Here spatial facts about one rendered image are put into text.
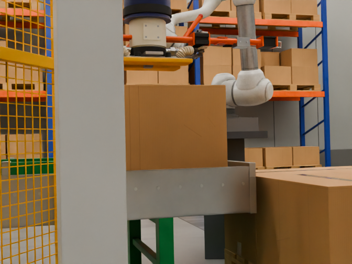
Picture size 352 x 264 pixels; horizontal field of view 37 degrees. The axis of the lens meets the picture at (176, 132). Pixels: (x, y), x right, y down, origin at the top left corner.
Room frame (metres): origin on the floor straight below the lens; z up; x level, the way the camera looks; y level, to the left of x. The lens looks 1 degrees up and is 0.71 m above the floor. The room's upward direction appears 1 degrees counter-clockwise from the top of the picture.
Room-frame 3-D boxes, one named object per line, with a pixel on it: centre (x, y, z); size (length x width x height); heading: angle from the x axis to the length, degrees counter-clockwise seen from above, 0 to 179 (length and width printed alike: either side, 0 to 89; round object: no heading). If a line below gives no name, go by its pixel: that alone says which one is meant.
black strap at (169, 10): (2.44, 0.12, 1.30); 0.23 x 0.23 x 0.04
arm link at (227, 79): (3.25, -0.30, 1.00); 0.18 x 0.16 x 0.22; 56
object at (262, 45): (2.60, -0.46, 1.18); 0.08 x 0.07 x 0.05; 106
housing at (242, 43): (2.56, -0.33, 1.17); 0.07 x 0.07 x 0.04; 16
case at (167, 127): (2.44, 0.11, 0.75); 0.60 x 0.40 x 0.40; 104
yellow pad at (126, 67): (2.53, 0.15, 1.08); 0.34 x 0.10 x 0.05; 106
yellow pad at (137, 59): (2.34, 0.09, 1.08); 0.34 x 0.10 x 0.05; 106
